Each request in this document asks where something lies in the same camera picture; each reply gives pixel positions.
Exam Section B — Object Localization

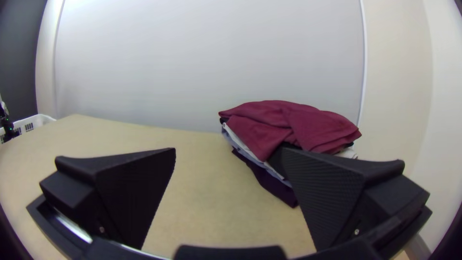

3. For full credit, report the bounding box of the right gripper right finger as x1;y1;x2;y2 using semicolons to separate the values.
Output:
268;144;431;252

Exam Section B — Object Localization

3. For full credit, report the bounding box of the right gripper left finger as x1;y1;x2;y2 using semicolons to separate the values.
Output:
38;147;177;250

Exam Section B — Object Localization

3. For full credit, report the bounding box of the pile of folded clothes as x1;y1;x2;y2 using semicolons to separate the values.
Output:
218;100;362;209

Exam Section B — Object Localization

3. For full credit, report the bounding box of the white laundry basket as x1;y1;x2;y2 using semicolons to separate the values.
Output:
0;114;57;144

